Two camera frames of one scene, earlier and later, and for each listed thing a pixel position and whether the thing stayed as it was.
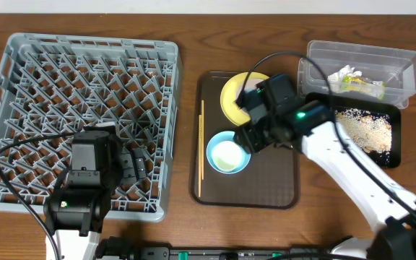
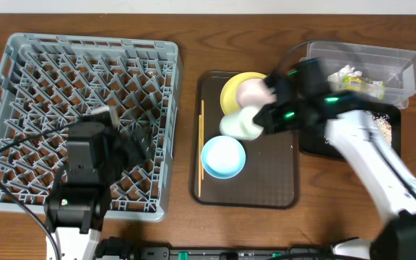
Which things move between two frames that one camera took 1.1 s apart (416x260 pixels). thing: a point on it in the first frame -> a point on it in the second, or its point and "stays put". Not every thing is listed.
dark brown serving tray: (271, 179) stays put
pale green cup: (227, 155) -> (240, 125)
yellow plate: (228, 95) stays put
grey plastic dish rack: (53, 85) stays put
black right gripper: (245, 135) -> (271, 126)
